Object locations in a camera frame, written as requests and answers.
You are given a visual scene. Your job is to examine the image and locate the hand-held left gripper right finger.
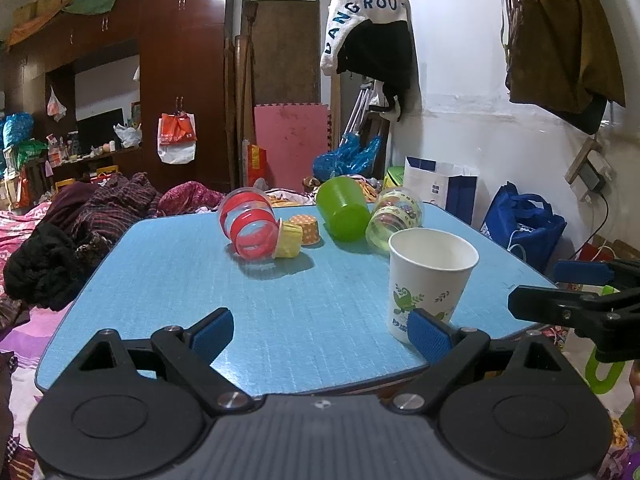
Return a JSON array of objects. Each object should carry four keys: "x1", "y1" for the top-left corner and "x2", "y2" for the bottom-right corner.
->
[{"x1": 389, "y1": 308, "x2": 571, "y2": 414}]

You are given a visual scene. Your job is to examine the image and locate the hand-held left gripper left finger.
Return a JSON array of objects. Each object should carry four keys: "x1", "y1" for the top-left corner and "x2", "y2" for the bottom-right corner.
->
[{"x1": 75, "y1": 308, "x2": 254, "y2": 416}]

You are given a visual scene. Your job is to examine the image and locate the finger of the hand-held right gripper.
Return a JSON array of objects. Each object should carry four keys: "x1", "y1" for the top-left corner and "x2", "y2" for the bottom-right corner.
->
[
  {"x1": 507, "y1": 284, "x2": 640, "y2": 364},
  {"x1": 552, "y1": 258, "x2": 640, "y2": 292}
]

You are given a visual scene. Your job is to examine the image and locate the white paper cup green print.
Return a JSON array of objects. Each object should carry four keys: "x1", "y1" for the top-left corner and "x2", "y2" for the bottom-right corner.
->
[{"x1": 388, "y1": 228, "x2": 480, "y2": 345}]

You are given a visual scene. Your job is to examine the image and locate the clear cup with red stripes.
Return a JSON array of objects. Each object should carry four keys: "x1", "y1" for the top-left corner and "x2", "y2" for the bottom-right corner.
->
[{"x1": 218, "y1": 187, "x2": 279, "y2": 262}]

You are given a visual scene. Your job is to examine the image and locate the yellow paper cup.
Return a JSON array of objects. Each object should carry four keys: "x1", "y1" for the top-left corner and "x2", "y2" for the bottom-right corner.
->
[{"x1": 273, "y1": 218, "x2": 304, "y2": 260}]

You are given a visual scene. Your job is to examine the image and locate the clear cup with colourful print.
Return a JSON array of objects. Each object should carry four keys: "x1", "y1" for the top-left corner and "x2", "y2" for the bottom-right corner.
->
[{"x1": 365, "y1": 187, "x2": 426, "y2": 253}]

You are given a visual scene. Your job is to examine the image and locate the orange dotted paper cup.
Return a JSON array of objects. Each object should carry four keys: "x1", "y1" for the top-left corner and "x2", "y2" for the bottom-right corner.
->
[{"x1": 289, "y1": 214, "x2": 321, "y2": 247}]

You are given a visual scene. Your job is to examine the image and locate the green plastic cup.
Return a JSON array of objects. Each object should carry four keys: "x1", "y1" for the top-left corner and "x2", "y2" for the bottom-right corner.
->
[{"x1": 316, "y1": 176, "x2": 371, "y2": 243}]

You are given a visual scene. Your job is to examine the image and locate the blue tote bag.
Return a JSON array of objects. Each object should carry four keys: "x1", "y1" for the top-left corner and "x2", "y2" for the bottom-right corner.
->
[{"x1": 480, "y1": 182, "x2": 568, "y2": 277}]

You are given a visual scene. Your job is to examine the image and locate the green plastic hanger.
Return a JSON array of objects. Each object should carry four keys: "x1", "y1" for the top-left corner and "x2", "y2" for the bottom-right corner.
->
[{"x1": 584, "y1": 285, "x2": 627, "y2": 397}]

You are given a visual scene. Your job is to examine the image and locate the magenta patterned cloth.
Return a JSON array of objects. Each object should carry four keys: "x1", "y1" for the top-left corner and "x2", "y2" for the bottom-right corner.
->
[{"x1": 159, "y1": 181, "x2": 227, "y2": 217}]

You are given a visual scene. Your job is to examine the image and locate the white paper shopping bag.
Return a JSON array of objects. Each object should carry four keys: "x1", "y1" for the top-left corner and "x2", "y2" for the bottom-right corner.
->
[{"x1": 402, "y1": 156, "x2": 480, "y2": 227}]

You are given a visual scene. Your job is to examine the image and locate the dark plaid clothes pile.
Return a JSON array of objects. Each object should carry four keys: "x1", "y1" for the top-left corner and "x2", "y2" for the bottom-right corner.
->
[{"x1": 42, "y1": 172, "x2": 167, "y2": 257}]

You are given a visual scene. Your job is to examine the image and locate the red and yellow bag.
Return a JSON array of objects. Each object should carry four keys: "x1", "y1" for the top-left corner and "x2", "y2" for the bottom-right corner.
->
[{"x1": 244, "y1": 142, "x2": 268, "y2": 187}]

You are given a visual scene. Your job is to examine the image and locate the black cloth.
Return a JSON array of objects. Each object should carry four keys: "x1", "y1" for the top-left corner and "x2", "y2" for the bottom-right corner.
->
[{"x1": 2, "y1": 222, "x2": 94, "y2": 312}]

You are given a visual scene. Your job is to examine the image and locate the pink bedsheet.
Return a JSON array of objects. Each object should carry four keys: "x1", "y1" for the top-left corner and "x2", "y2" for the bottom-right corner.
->
[{"x1": 0, "y1": 204, "x2": 71, "y2": 480}]

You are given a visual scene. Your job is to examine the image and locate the blue plastic bag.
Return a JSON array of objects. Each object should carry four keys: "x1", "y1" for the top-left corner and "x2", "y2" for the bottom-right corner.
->
[{"x1": 313, "y1": 132, "x2": 384, "y2": 181}]

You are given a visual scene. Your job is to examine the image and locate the orange and white plastic bag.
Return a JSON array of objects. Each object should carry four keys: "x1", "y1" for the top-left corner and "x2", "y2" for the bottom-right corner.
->
[{"x1": 157, "y1": 112, "x2": 197, "y2": 165}]

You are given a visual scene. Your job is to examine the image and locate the pink foam mat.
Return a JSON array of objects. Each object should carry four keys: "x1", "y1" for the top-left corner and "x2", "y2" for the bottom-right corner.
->
[{"x1": 253, "y1": 103, "x2": 332, "y2": 194}]

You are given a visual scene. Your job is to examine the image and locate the crumpled white plastic bag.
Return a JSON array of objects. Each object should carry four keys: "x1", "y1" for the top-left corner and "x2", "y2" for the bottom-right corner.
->
[{"x1": 113, "y1": 122, "x2": 143, "y2": 149}]

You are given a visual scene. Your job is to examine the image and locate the brown hanging garment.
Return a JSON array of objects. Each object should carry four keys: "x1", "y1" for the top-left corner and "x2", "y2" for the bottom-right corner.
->
[{"x1": 504, "y1": 0, "x2": 627, "y2": 135}]

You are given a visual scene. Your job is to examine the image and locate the black monitor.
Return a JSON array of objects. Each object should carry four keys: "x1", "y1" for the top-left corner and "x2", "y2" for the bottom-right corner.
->
[{"x1": 75, "y1": 107, "x2": 125, "y2": 154}]

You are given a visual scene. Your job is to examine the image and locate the metal crutches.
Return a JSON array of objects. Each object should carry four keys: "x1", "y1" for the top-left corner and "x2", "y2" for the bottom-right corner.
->
[{"x1": 339, "y1": 80, "x2": 392, "y2": 142}]

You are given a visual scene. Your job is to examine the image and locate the dark wooden wardrobe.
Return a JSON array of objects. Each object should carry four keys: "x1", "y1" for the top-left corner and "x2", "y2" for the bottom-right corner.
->
[{"x1": 0, "y1": 0, "x2": 236, "y2": 196}]

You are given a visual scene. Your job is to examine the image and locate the small white plastic bag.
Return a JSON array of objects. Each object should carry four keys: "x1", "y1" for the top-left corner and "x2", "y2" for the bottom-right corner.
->
[{"x1": 47, "y1": 87, "x2": 68, "y2": 123}]

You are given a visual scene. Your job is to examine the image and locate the blue patterned sack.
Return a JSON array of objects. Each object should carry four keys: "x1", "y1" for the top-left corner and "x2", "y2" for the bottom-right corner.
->
[{"x1": 2, "y1": 112, "x2": 35, "y2": 149}]

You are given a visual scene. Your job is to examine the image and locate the brown wooden board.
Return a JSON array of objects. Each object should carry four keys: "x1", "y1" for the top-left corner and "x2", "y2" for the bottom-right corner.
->
[{"x1": 241, "y1": 0, "x2": 321, "y2": 107}]

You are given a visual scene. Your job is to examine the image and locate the white and black hooded jacket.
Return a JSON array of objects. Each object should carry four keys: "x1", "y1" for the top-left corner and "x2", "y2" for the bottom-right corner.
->
[{"x1": 320, "y1": 0, "x2": 417, "y2": 122}]

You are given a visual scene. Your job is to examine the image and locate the black cable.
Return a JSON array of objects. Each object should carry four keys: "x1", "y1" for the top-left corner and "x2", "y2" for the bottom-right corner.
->
[{"x1": 574, "y1": 189, "x2": 612, "y2": 262}]

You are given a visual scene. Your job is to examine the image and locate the wall socket with charger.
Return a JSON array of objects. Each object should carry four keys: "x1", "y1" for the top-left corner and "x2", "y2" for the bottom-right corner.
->
[{"x1": 564, "y1": 137, "x2": 614, "y2": 199}]

